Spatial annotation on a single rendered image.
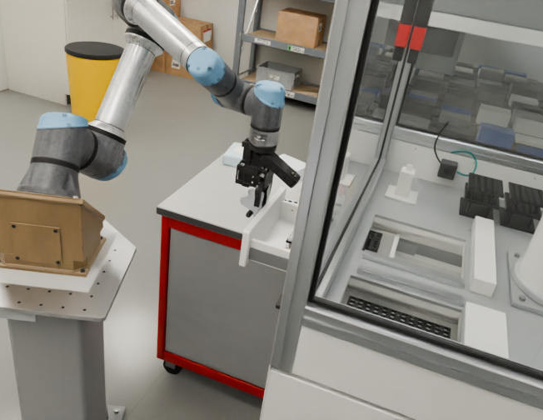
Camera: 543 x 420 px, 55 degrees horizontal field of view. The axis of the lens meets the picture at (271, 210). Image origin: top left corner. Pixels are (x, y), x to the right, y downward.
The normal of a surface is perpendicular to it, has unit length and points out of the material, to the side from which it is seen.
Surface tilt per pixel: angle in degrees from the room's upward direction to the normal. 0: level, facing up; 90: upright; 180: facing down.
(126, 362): 0
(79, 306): 0
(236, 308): 90
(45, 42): 90
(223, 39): 90
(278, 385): 90
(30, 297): 0
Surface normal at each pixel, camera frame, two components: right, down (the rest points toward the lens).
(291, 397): -0.34, 0.42
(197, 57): -0.37, -0.22
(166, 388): 0.13, -0.87
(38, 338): -0.02, 0.48
